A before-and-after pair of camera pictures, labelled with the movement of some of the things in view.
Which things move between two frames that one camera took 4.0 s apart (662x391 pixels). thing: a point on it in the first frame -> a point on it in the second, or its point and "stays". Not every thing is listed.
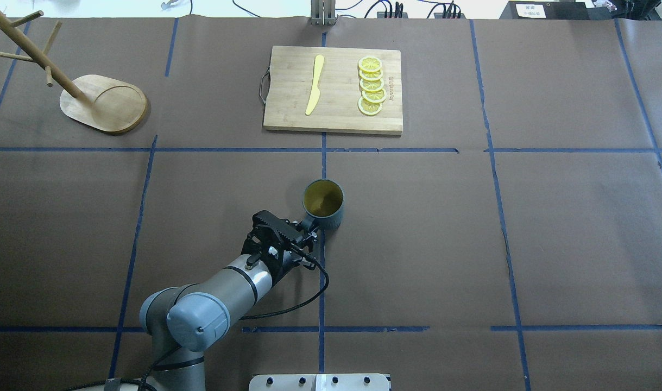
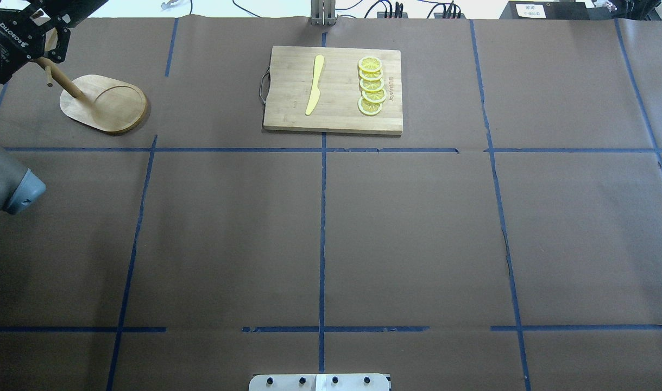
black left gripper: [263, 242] -> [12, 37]
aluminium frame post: [323, 13] stays
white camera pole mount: [320, 382] stays
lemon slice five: [368, 108] stays
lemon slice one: [370, 64] stays
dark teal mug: [322, 202] -> [70, 13]
